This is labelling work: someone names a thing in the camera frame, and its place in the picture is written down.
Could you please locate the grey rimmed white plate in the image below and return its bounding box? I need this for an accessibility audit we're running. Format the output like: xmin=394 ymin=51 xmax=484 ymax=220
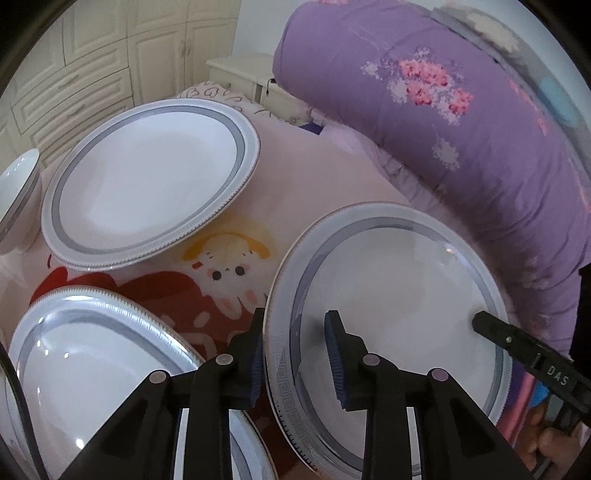
xmin=263 ymin=202 xmax=512 ymax=479

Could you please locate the white bowl grey stripe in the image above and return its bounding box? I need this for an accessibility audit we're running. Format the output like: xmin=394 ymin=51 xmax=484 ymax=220
xmin=0 ymin=149 xmax=42 ymax=256

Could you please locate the person right hand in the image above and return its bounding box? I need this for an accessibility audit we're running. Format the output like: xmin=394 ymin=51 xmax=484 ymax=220
xmin=515 ymin=401 xmax=590 ymax=479

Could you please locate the purple floral quilt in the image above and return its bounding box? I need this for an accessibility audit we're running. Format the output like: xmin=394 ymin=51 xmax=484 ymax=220
xmin=273 ymin=1 xmax=590 ymax=353

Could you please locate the pink cartoon round tablecloth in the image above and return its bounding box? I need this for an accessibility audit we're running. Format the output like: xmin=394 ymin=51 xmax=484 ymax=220
xmin=1 ymin=118 xmax=403 ymax=360

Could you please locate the heart pattern bed sheet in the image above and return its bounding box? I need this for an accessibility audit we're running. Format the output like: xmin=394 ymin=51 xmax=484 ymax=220
xmin=177 ymin=81 xmax=273 ymax=118

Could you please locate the cream nightstand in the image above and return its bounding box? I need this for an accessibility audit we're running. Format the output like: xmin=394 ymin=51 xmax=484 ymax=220
xmin=206 ymin=53 xmax=307 ymax=125

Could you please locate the cream wardrobe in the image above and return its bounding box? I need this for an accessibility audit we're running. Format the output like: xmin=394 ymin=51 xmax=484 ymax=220
xmin=1 ymin=0 xmax=242 ymax=167

